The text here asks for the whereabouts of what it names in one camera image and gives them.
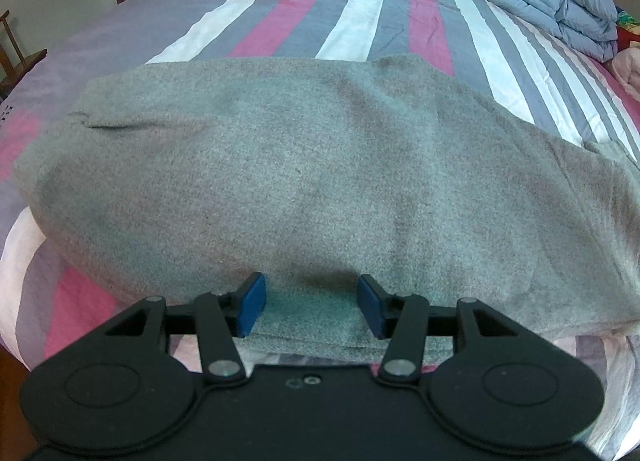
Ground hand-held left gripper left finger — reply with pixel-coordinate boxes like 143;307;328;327
105;273;267;385

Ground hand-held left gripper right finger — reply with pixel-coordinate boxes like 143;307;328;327
357;273;521;385

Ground grey pants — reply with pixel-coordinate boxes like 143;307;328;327
14;53;640;349

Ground striped bed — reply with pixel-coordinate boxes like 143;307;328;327
0;0;640;461

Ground wooden chair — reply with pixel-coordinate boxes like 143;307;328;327
0;9;48;102

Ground pink folded quilt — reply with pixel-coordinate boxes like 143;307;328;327
611;47;640;98

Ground colourful folded blanket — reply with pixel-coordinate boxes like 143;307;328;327
615;8;640;49

